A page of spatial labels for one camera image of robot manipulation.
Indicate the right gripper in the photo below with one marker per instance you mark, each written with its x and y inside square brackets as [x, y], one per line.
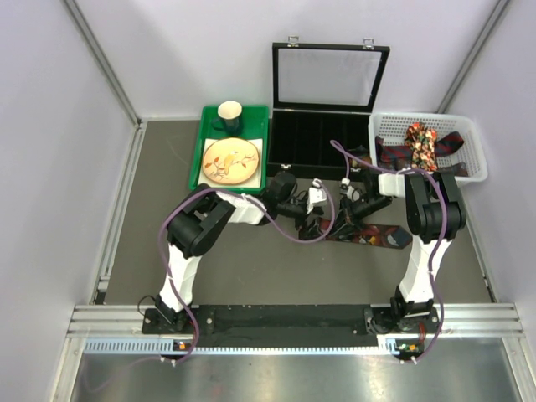
[347, 221]

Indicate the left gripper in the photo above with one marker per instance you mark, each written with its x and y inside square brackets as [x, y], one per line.
[309, 230]

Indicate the dark red patterned tie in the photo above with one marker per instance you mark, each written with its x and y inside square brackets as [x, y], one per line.
[379, 235]

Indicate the brown tie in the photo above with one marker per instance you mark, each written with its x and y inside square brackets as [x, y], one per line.
[360, 152]

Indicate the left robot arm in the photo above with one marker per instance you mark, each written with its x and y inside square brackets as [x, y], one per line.
[194, 226]

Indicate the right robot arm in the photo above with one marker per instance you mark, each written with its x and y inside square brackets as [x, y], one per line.
[435, 212]

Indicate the red navy striped tie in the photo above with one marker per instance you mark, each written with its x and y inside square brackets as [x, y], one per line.
[446, 146]

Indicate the white plastic basket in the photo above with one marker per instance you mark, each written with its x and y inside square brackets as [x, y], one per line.
[392, 126]

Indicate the bird pattern plate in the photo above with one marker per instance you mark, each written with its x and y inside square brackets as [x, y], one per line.
[230, 161]

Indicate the floral colourful tie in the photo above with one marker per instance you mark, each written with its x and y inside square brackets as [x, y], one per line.
[421, 140]

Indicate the dark maroon tie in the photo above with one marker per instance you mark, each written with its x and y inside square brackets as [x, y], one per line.
[458, 169]

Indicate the green plastic tray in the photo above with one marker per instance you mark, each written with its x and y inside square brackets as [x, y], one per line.
[255, 121]

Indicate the black glass-lid display box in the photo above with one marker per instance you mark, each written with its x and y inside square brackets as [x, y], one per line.
[321, 93]

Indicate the dark green mug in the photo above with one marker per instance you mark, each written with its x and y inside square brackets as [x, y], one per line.
[229, 118]

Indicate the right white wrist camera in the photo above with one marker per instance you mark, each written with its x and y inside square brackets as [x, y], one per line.
[347, 190]

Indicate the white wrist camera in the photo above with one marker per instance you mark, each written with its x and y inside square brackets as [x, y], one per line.
[316, 196]
[347, 190]

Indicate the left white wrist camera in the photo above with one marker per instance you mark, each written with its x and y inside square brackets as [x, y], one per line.
[316, 196]

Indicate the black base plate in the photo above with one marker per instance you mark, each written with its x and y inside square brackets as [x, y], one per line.
[272, 321]

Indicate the slotted cable duct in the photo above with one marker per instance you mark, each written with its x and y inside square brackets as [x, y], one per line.
[174, 347]

